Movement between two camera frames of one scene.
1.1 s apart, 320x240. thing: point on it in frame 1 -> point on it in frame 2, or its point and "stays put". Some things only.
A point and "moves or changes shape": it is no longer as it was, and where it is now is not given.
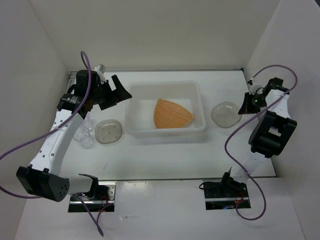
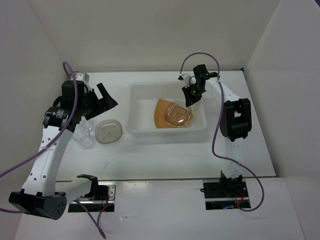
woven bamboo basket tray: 169,115 stays put
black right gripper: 246,108 -> 190,100
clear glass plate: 225,114 moves or changes shape
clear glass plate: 108,131 stays put
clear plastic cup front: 82,134 stays put
